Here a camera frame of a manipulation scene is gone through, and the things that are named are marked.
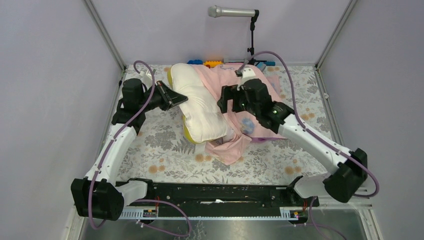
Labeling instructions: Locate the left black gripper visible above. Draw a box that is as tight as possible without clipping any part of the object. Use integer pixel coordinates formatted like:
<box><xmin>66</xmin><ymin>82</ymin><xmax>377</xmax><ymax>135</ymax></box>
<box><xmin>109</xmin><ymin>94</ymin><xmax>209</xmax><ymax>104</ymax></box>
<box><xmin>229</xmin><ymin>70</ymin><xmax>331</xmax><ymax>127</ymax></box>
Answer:
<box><xmin>138</xmin><ymin>80</ymin><xmax>187</xmax><ymax>112</ymax></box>

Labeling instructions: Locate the white pillow yellow edge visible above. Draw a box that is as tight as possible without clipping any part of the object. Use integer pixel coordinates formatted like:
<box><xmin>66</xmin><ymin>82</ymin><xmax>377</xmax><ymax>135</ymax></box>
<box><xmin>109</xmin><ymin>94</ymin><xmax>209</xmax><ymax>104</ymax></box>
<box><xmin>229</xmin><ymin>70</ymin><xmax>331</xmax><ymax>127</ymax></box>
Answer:
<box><xmin>168</xmin><ymin>63</ymin><xmax>235</xmax><ymax>144</ymax></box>

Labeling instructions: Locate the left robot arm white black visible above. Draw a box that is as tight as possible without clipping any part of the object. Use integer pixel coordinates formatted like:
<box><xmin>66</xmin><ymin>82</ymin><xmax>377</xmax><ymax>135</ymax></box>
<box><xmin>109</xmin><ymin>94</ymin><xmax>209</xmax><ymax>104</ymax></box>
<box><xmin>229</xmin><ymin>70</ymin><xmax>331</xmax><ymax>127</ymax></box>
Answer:
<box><xmin>70</xmin><ymin>78</ymin><xmax>188</xmax><ymax>221</ymax></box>

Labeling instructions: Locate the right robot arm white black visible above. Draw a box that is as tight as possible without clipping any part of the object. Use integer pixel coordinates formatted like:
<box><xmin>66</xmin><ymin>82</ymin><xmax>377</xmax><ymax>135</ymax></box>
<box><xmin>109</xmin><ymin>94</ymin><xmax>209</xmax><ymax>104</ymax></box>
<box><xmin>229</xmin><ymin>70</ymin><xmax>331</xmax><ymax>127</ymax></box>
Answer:
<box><xmin>217</xmin><ymin>78</ymin><xmax>368</xmax><ymax>206</ymax></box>

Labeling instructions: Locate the small light blue block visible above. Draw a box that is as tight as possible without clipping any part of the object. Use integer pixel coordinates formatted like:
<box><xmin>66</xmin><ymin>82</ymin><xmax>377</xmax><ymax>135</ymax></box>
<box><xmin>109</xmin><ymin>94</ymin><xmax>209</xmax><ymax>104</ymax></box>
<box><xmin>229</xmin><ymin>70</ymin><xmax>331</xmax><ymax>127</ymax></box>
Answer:
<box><xmin>256</xmin><ymin>62</ymin><xmax>267</xmax><ymax>72</ymax></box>

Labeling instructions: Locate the black microphone stand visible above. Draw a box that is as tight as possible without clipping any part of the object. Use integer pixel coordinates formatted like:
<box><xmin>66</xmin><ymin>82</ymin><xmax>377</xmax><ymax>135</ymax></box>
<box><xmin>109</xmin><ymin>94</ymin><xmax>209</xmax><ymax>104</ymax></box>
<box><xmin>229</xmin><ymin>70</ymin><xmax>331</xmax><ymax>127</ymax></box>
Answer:
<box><xmin>247</xmin><ymin>9</ymin><xmax>264</xmax><ymax>65</ymax></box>

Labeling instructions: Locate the blue toy car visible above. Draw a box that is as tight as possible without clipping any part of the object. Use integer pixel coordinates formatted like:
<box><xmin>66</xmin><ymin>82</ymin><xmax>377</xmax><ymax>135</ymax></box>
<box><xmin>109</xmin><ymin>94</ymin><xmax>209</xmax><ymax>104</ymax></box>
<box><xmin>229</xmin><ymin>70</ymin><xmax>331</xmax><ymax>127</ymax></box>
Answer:
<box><xmin>187</xmin><ymin>59</ymin><xmax>204</xmax><ymax>65</ymax></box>

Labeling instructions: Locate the floral table mat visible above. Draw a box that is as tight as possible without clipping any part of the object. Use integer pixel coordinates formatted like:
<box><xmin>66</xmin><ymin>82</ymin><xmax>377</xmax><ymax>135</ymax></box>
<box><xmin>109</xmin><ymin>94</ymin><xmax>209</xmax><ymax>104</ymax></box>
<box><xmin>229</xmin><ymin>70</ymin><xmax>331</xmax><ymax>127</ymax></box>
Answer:
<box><xmin>116</xmin><ymin>65</ymin><xmax>331</xmax><ymax>185</ymax></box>

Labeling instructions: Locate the orange yellow toy wagon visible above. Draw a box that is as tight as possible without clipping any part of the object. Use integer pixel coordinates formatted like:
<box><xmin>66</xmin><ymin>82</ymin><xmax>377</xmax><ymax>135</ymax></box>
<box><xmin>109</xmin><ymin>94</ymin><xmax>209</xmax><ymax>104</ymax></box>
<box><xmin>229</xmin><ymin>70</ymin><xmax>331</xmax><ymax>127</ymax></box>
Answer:
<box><xmin>203</xmin><ymin>60</ymin><xmax>223</xmax><ymax>68</ymax></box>

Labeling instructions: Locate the silver microphone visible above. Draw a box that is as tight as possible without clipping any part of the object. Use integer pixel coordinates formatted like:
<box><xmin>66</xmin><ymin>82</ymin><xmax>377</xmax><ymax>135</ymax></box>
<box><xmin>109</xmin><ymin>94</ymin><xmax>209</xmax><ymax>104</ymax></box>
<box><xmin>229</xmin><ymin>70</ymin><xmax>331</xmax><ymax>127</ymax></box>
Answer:
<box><xmin>207</xmin><ymin>5</ymin><xmax>259</xmax><ymax>18</ymax></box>

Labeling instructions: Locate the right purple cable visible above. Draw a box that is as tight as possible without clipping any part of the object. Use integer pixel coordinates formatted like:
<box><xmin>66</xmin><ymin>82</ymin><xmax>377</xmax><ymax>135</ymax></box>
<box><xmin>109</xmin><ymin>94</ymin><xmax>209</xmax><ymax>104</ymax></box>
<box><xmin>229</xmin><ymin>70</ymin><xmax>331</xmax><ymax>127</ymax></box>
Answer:
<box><xmin>235</xmin><ymin>50</ymin><xmax>381</xmax><ymax>199</ymax></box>

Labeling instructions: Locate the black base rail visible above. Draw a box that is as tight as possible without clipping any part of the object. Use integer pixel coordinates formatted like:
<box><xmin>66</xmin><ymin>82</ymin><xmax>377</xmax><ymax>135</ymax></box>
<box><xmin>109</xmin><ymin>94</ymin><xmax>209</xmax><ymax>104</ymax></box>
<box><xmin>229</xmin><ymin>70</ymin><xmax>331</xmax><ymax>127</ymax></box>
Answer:
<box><xmin>124</xmin><ymin>180</ymin><xmax>320</xmax><ymax>220</ymax></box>

